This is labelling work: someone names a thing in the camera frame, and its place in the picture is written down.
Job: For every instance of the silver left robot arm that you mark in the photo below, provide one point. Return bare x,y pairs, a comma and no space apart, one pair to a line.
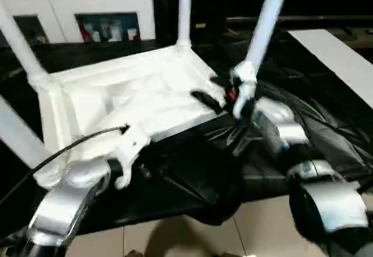
70,193

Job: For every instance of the white plastic table leg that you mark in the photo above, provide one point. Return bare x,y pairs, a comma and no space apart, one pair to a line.
20,134
265,24
20,41
184,12

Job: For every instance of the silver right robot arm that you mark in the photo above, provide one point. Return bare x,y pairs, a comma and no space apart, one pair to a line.
291,146

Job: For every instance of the black horizontal bar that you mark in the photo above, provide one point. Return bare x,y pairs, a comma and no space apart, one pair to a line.
303,20

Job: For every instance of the white flat board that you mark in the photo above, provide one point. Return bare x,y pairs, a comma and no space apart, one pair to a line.
338,59

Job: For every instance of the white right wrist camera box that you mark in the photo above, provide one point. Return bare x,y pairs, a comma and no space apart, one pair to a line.
245,91

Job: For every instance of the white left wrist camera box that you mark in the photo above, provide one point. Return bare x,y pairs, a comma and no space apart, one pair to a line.
131,149

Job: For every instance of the black work mat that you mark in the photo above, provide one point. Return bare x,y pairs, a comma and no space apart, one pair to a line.
315,129

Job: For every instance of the grey round robot part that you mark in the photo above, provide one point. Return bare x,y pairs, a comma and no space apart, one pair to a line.
134,253

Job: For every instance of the small red bottle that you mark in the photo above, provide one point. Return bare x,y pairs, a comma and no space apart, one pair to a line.
86,34

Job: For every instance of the white plastic table top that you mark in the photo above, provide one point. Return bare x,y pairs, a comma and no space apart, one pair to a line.
128,99

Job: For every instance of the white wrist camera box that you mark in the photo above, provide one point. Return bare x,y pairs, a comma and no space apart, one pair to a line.
245,91
131,149

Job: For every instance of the white cabinet with glass doors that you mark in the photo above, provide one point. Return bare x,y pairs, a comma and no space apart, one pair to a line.
70,0

